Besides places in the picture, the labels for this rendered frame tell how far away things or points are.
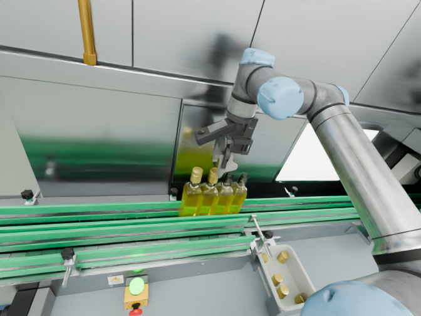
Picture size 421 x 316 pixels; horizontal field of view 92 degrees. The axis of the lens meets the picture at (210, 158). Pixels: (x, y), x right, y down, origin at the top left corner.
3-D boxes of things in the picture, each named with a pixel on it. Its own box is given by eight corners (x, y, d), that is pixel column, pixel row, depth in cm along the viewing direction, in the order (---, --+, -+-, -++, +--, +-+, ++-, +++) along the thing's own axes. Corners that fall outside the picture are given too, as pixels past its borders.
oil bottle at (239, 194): (229, 214, 90) (245, 179, 77) (233, 225, 85) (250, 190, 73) (217, 214, 88) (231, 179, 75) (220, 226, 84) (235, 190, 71)
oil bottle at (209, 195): (204, 215, 86) (216, 179, 73) (207, 227, 82) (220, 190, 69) (191, 216, 84) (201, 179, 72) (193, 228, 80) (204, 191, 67)
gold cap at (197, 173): (191, 184, 65) (193, 173, 63) (189, 175, 68) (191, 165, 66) (202, 183, 67) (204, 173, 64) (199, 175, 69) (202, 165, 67)
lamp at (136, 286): (144, 279, 67) (144, 274, 66) (143, 294, 64) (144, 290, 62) (129, 281, 66) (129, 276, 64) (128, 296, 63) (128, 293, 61)
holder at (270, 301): (275, 242, 99) (282, 234, 94) (309, 310, 78) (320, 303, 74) (244, 246, 93) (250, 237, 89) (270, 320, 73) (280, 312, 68)
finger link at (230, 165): (235, 182, 64) (242, 155, 60) (217, 182, 62) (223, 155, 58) (232, 177, 66) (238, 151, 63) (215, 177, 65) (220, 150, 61)
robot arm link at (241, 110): (236, 102, 48) (227, 89, 55) (230, 119, 51) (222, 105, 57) (264, 106, 51) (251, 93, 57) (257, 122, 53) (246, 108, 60)
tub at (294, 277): (282, 253, 94) (291, 243, 89) (311, 310, 78) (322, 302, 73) (249, 258, 89) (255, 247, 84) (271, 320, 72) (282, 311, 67)
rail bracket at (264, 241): (250, 226, 86) (260, 207, 79) (267, 266, 74) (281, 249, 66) (244, 226, 85) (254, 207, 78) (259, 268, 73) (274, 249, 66)
